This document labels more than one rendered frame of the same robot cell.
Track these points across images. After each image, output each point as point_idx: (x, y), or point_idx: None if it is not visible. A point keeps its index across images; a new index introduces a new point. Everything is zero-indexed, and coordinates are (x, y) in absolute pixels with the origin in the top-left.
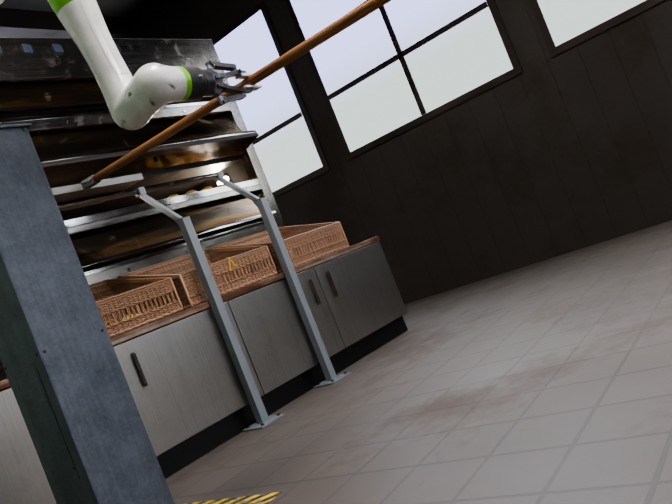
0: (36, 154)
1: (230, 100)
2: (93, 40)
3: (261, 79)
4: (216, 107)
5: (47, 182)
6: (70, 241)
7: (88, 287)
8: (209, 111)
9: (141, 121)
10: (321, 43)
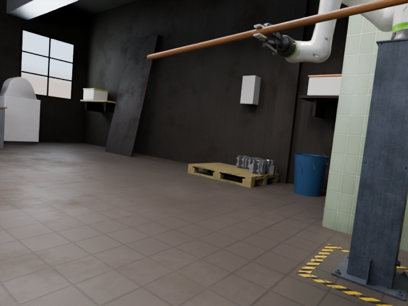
0: (376, 59)
1: (270, 51)
2: None
3: (250, 37)
4: (296, 27)
5: (374, 76)
6: (369, 111)
7: (365, 138)
8: (305, 25)
9: (311, 62)
10: (208, 46)
